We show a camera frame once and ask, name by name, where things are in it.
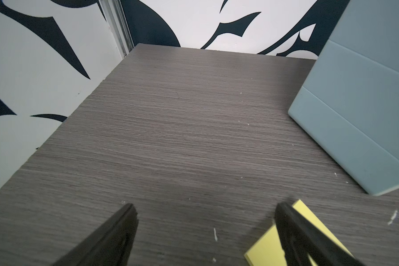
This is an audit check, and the yellow sticky note pad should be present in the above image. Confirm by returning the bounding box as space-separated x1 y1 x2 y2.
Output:
244 199 352 266

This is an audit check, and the pale blue drawer box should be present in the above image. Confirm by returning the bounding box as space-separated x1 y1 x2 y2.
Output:
288 1 399 196

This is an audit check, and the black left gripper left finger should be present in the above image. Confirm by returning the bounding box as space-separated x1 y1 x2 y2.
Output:
53 203 139 266

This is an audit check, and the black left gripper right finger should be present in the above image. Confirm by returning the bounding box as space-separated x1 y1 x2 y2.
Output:
275 202 363 266

